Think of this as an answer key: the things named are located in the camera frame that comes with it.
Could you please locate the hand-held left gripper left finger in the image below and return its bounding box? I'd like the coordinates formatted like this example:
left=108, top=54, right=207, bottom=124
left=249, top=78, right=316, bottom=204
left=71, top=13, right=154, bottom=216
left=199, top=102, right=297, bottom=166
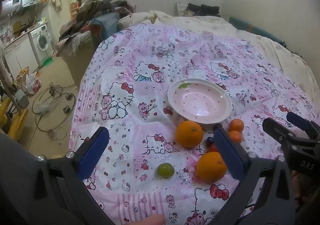
left=37, top=127, right=118, bottom=225

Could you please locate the white plastic bag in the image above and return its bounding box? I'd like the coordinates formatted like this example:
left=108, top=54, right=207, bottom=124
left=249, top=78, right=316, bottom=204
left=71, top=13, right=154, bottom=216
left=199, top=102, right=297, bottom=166
left=25, top=72, right=42, bottom=95

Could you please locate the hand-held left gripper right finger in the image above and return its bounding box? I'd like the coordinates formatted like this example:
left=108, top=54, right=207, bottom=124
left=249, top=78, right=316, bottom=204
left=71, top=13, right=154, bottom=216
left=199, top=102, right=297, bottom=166
left=214, top=127, right=298, bottom=225

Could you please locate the person's left hand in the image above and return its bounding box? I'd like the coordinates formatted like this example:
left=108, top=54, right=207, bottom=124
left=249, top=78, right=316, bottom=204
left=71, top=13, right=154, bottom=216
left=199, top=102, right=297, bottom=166
left=134, top=215, right=165, bottom=225

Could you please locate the yellow wooden stool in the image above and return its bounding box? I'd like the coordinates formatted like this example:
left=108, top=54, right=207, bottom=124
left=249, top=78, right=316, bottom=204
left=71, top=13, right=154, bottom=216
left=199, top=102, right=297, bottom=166
left=0, top=97, right=29, bottom=140

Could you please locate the black clothes heap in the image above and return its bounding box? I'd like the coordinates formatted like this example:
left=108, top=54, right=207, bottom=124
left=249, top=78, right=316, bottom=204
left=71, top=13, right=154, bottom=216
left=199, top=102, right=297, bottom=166
left=186, top=3, right=221, bottom=17

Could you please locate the grey box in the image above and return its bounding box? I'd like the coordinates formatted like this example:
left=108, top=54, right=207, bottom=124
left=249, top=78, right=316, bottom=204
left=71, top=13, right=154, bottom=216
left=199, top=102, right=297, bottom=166
left=14, top=88, right=29, bottom=109

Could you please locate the plastic drawer rack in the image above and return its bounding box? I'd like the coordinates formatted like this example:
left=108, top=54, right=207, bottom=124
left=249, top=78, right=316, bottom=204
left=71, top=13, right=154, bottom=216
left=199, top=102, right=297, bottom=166
left=69, top=1, right=80, bottom=21

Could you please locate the teal mat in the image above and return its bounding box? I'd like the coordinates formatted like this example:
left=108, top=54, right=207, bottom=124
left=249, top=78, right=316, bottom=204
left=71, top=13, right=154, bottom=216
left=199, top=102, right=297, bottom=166
left=229, top=16, right=288, bottom=47

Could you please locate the white printed bag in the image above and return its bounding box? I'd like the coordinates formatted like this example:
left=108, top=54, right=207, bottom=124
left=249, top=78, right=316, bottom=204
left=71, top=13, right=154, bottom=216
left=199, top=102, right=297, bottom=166
left=177, top=2, right=193, bottom=17

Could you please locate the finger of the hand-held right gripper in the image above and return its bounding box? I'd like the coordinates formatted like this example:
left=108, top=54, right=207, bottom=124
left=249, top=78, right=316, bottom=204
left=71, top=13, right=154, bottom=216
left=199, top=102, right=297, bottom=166
left=262, top=117, right=298, bottom=145
left=287, top=112, right=320, bottom=138

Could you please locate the white base cabinet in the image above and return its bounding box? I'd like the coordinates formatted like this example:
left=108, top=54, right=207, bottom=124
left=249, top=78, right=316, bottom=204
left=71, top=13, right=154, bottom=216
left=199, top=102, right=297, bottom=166
left=2, top=36, right=39, bottom=75

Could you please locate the wicker basket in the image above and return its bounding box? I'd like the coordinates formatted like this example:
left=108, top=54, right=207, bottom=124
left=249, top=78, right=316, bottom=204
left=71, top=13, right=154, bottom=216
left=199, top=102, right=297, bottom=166
left=14, top=67, right=29, bottom=89

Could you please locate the green citrus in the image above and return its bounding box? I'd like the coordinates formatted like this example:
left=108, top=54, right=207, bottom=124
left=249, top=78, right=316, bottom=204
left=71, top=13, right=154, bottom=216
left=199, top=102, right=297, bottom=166
left=157, top=162, right=175, bottom=179

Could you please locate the small mandarin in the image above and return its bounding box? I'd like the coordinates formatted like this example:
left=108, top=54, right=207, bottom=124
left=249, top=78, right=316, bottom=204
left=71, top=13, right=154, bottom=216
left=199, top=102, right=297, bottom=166
left=229, top=130, right=243, bottom=143
left=229, top=118, right=245, bottom=133

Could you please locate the pile of dark clothes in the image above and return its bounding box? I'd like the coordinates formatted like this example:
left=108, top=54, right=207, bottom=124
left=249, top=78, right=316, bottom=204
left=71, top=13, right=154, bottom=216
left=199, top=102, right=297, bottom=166
left=59, top=0, right=137, bottom=47

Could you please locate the range hood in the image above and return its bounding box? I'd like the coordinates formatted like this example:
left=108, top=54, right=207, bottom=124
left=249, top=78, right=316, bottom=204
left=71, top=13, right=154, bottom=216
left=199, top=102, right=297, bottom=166
left=1, top=0, right=40, bottom=11

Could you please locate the pink cartoon printed blanket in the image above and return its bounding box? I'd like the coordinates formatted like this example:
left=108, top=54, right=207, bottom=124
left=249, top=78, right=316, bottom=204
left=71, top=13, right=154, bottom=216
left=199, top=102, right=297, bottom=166
left=69, top=23, right=320, bottom=225

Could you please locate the coiled hose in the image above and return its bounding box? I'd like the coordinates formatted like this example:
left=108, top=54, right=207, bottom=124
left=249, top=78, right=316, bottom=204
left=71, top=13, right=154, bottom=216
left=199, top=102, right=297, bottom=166
left=34, top=82, right=77, bottom=140

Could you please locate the large orange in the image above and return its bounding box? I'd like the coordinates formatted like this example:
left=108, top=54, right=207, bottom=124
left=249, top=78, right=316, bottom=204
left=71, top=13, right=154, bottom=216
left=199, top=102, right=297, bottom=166
left=196, top=151, right=228, bottom=184
left=176, top=120, right=204, bottom=148

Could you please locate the white washing machine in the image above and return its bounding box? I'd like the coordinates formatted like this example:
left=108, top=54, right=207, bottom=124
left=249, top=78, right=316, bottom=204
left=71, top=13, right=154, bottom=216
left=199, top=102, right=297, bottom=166
left=28, top=24, right=53, bottom=65

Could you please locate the pink dotted plate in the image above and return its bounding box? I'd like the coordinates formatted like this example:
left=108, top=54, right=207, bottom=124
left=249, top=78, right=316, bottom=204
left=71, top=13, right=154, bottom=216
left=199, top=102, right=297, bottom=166
left=167, top=78, right=233, bottom=125

